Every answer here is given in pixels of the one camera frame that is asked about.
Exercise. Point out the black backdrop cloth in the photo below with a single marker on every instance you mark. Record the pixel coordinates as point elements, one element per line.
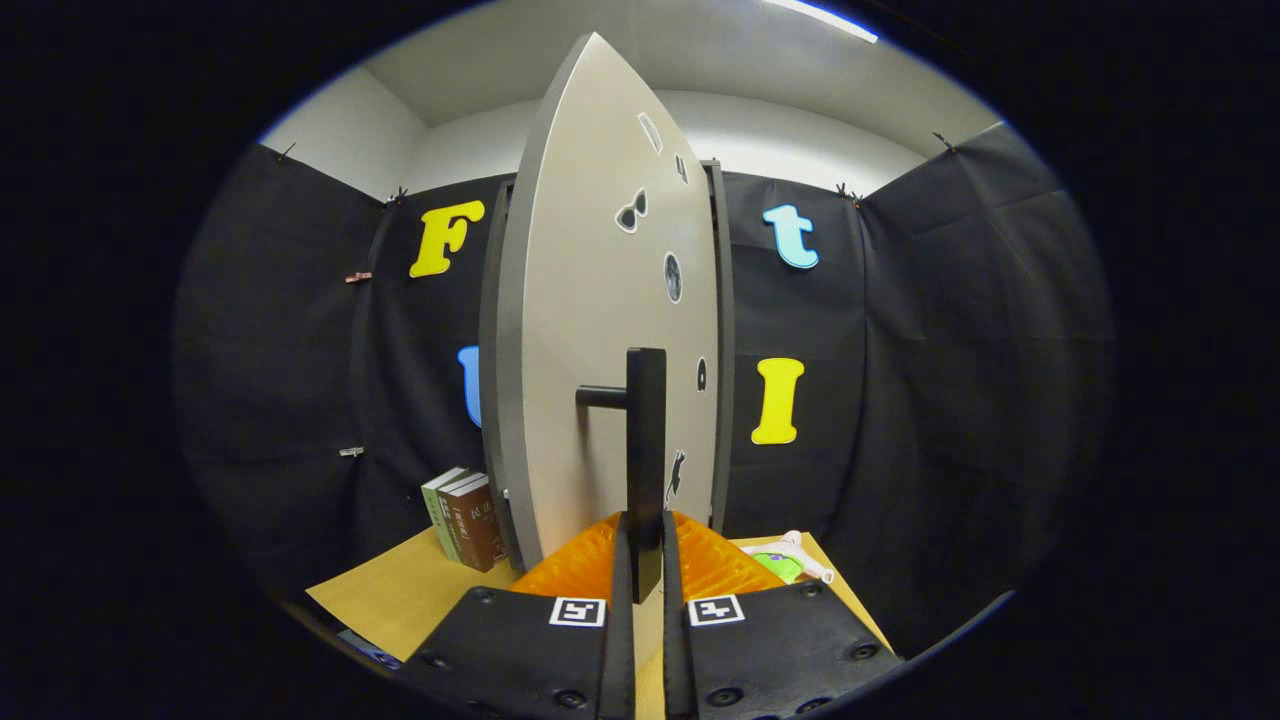
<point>900,400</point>

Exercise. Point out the white and green toy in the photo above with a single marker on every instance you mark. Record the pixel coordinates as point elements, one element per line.
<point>780,565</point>

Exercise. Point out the beige cabinet door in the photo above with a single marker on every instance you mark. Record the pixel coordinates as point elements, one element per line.
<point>580,300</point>

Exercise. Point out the brown book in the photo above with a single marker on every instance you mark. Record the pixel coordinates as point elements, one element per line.
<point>478,525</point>

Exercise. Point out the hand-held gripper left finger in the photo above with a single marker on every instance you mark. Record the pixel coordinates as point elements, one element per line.
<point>623,650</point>

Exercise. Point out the long ceiling light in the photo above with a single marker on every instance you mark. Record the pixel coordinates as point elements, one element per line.
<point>820,18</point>

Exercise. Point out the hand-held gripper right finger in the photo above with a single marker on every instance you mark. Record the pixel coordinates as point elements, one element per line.
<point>677,650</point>

